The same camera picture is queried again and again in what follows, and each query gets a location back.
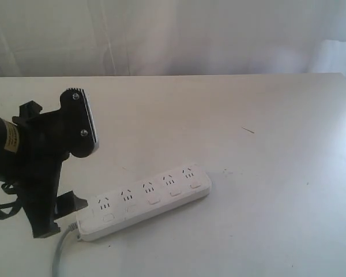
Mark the gray cable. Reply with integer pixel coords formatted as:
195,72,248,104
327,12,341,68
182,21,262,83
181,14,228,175
52,222,79,277

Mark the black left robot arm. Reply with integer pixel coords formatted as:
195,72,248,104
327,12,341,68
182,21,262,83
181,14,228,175
0,88,99,238

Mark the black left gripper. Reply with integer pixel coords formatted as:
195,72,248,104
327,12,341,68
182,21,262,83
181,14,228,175
13,88,99,238

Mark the white backdrop curtain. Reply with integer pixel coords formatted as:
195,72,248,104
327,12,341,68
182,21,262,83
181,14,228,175
0,1,346,77

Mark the white five-outlet power strip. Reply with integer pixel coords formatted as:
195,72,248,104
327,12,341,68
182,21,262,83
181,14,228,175
76,164,212,242

